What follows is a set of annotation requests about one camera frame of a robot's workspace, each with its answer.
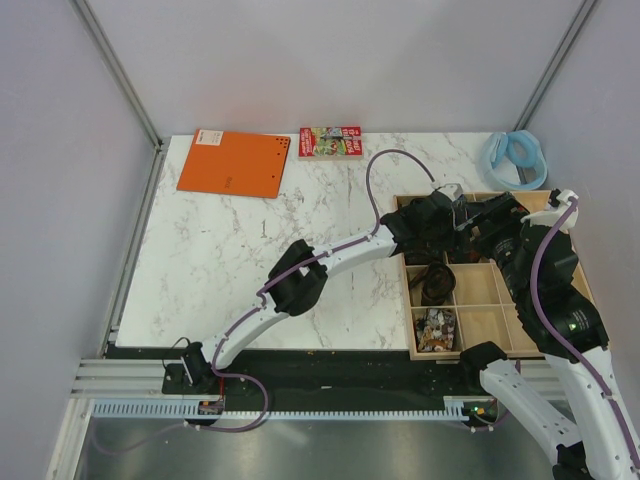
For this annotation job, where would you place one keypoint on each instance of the rolled multicolour patterned tie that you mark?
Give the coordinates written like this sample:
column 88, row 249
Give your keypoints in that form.
column 435, row 330

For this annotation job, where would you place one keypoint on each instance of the red green book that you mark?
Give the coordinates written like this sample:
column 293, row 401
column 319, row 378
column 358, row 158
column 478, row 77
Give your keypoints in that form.
column 319, row 143

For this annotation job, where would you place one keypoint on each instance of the wooden compartment tray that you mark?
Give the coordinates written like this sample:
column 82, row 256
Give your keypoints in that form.
column 502, row 303

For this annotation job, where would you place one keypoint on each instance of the brown tie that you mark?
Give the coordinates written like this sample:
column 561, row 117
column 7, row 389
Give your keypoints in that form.
column 433, row 285

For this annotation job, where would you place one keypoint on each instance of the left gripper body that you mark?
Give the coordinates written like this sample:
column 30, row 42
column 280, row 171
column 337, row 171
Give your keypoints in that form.
column 440, row 238

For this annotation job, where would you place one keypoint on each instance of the white cable duct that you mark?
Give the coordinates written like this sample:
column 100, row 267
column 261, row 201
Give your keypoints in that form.
column 192, row 410

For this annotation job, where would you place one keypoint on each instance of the light blue headband device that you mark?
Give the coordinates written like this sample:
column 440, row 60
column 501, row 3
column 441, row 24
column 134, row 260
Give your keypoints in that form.
column 522, row 150

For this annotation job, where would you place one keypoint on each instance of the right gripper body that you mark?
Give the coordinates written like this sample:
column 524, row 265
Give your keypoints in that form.
column 498, row 241

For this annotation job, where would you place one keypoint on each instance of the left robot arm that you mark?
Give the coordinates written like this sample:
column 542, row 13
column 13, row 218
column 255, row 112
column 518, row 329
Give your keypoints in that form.
column 297, row 280

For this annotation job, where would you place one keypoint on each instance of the black orange floral tie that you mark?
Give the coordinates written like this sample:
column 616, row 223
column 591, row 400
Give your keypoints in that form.
column 447, row 249

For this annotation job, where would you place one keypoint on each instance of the orange board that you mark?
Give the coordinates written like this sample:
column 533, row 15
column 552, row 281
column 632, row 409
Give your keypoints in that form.
column 235, row 163

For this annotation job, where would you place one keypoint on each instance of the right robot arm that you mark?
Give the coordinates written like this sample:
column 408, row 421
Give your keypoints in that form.
column 535, row 256

